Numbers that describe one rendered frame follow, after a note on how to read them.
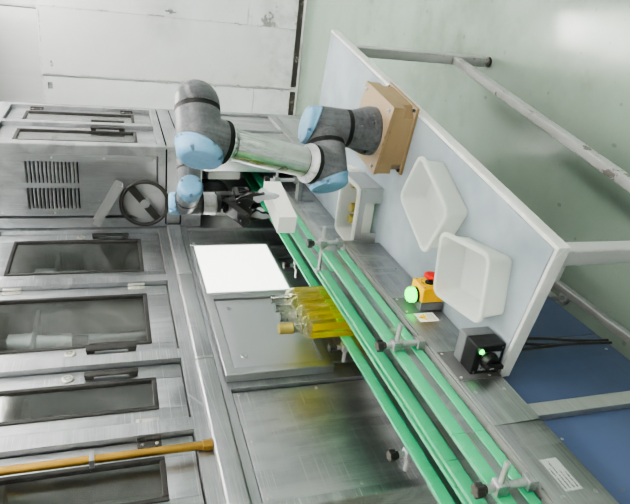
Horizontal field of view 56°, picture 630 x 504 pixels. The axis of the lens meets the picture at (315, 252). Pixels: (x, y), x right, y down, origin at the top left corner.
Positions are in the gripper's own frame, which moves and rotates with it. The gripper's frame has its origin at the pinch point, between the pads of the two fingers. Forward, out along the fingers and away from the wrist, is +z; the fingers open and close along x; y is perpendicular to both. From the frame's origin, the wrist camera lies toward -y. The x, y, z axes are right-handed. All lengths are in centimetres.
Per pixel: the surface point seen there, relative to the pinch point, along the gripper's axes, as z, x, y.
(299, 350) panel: 2.6, 29.6, -40.0
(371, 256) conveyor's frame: 26.7, 3.4, -26.4
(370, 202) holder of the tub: 30.3, -6.9, -9.4
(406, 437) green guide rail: 14, 12, -90
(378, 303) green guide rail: 19, 1, -52
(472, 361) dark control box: 26, -10, -88
